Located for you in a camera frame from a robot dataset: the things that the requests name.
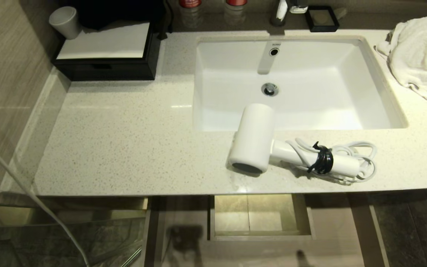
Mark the open drawer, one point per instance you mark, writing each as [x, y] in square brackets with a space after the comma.
[260, 217]

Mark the white sink basin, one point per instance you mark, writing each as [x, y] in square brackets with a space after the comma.
[291, 96]

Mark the black tissue box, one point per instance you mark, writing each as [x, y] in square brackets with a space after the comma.
[106, 52]

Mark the white hair dryer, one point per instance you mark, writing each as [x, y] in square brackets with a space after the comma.
[252, 137]

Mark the black square tray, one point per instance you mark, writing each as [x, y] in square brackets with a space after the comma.
[321, 18]

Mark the chrome sink drain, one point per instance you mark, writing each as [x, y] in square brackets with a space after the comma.
[270, 89]

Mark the red-capped water bottle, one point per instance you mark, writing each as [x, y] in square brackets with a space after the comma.
[190, 13]
[235, 11]

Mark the grey cup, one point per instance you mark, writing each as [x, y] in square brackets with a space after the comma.
[66, 21]

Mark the chrome faucet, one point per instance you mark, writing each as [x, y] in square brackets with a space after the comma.
[268, 55]

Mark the white towel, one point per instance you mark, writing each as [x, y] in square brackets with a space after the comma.
[419, 52]

